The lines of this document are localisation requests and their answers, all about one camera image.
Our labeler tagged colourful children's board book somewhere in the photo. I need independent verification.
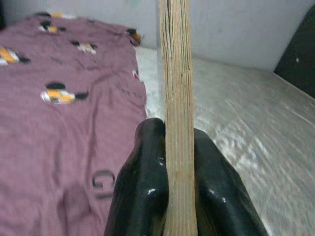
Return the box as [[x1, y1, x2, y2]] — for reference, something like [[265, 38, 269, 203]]
[[157, 0, 199, 236]]

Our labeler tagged pink cartoon print bedsheet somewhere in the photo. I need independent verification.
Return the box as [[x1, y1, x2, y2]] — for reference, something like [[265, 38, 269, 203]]
[[0, 11, 148, 236]]

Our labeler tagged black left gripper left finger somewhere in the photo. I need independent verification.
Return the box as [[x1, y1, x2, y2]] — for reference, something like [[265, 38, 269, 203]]
[[104, 118, 170, 236]]

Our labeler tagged white quilted mattress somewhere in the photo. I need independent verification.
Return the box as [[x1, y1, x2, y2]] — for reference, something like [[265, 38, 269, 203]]
[[134, 46, 315, 236]]

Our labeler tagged dark tufted headboard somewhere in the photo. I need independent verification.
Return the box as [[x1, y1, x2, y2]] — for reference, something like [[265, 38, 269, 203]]
[[273, 3, 315, 99]]

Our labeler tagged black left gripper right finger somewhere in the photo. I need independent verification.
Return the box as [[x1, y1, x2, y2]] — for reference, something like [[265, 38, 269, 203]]
[[193, 127, 269, 236]]

